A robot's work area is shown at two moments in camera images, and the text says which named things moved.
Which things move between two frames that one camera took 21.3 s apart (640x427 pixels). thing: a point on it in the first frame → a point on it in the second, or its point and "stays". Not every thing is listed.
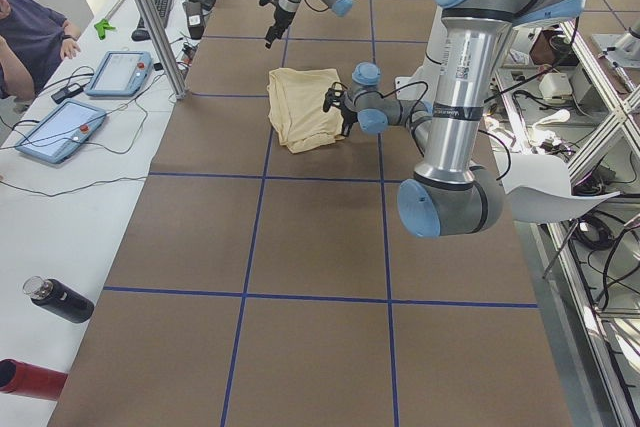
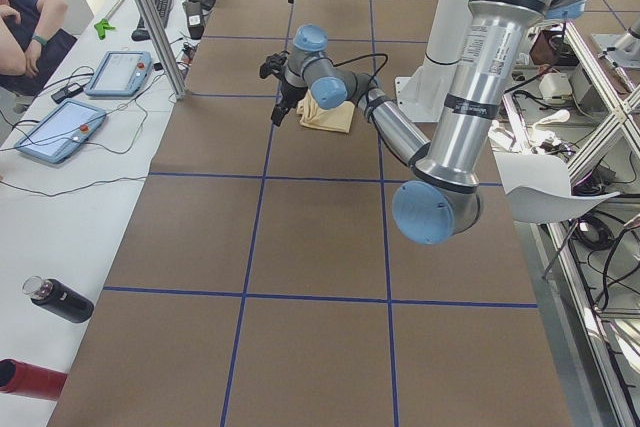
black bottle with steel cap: x=55 y=296 stays
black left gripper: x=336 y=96 → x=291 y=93
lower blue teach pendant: x=63 y=132 stays
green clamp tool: x=101 y=26 stays
